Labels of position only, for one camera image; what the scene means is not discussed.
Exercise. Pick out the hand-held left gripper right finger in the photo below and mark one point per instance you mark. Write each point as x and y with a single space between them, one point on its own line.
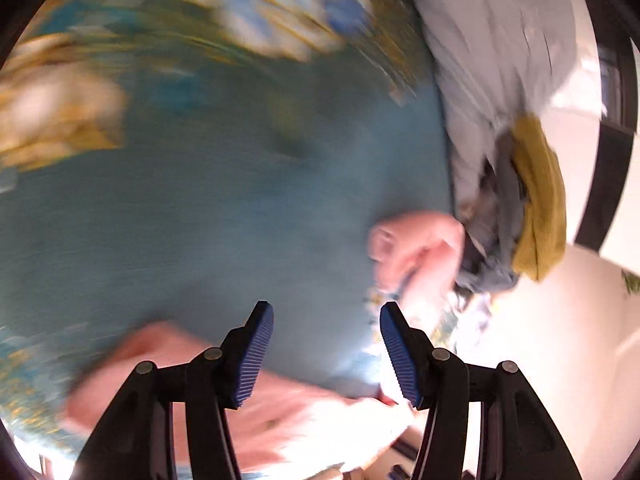
397 350

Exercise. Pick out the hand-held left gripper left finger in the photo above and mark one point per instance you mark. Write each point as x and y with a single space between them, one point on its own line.
255 355

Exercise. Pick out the pink cloth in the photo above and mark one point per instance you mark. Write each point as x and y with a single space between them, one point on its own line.
415 255
295 425

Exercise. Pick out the dark grey cloth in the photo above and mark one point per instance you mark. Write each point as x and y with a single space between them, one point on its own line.
500 245

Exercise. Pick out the teal floral blanket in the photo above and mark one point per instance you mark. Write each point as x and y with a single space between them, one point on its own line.
200 210

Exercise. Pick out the mustard yellow cloth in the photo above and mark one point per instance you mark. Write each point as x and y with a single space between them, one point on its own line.
542 200

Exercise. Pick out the light grey garment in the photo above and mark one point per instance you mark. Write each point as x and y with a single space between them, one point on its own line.
500 60

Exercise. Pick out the dark frame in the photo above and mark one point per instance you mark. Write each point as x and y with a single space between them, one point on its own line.
607 170

